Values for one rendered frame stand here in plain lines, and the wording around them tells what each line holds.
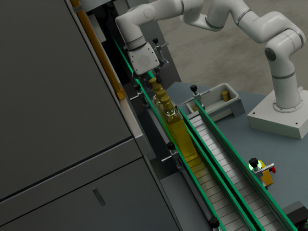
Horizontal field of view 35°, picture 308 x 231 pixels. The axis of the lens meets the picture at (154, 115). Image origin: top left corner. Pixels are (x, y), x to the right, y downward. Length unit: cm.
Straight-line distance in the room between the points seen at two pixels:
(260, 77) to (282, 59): 199
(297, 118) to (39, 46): 126
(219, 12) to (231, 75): 209
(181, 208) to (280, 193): 37
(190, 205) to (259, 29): 75
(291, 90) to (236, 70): 211
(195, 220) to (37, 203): 61
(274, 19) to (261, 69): 203
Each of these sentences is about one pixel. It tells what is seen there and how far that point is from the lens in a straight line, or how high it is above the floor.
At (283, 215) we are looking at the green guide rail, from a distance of 148.
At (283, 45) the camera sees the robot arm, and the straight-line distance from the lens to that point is 198.
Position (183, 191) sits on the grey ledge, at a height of 88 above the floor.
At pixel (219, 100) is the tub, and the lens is 239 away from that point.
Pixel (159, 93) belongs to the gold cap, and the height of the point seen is 116.
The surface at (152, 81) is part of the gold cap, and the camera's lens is 193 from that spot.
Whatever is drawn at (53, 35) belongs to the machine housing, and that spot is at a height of 171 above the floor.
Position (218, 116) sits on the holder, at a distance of 225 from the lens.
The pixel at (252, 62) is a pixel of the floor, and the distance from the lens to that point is 420.
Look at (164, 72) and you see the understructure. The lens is 298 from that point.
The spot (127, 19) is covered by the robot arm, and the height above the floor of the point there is 142.
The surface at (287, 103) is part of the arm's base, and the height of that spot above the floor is 84.
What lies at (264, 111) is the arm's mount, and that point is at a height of 82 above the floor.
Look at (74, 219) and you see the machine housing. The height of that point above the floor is 125.
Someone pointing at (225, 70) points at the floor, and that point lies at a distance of 422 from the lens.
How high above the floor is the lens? 203
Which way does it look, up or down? 31 degrees down
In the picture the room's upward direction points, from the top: 25 degrees counter-clockwise
